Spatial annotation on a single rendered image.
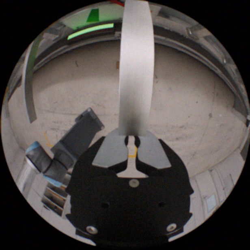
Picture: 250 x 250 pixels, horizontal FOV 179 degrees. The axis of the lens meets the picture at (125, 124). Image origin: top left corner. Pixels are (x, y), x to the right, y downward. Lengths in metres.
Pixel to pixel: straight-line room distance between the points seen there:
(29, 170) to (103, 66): 1.07
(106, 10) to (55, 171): 0.77
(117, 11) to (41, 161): 0.73
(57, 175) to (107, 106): 0.84
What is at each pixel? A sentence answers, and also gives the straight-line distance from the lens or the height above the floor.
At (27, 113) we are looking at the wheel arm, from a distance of 0.25.
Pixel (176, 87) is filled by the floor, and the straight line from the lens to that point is 1.08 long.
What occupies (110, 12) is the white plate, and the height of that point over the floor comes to 0.75.
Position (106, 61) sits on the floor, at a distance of 1.00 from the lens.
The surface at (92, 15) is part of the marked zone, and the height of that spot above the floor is 0.76.
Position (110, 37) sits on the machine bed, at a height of 0.16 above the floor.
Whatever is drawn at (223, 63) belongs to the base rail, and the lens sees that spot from 0.56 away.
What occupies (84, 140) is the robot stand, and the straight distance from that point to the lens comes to 0.82.
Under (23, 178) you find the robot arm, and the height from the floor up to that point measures 1.01.
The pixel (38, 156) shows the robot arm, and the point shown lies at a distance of 0.61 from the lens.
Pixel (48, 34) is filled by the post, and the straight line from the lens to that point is 0.40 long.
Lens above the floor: 0.94
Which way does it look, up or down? 62 degrees down
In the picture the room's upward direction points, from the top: 175 degrees counter-clockwise
